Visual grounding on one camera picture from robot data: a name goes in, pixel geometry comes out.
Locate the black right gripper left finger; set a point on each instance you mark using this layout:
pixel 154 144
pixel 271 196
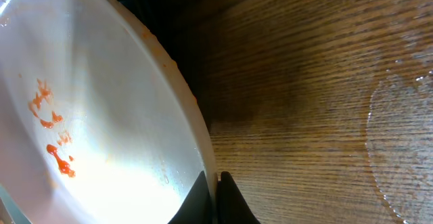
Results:
pixel 197 206

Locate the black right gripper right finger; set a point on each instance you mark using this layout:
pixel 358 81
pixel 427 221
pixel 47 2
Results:
pixel 231 205

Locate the pink plate with ketchup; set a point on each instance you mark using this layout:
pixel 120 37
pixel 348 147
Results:
pixel 97 123

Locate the round black tray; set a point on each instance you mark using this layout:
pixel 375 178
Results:
pixel 156 15

